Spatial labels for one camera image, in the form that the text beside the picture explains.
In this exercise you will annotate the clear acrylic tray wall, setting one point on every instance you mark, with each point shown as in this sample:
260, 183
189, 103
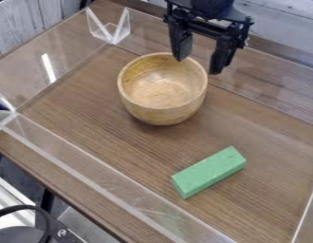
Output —
69, 135

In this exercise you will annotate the brown wooden bowl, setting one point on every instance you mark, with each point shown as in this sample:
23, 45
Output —
161, 90

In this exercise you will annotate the green rectangular block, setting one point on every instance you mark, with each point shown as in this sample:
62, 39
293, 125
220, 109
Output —
208, 171

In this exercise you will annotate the black table leg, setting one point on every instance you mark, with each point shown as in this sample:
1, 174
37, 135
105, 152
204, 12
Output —
46, 201

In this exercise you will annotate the clear acrylic corner bracket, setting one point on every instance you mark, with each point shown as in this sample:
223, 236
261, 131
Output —
110, 33

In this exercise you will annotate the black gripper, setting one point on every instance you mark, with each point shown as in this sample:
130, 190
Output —
211, 18

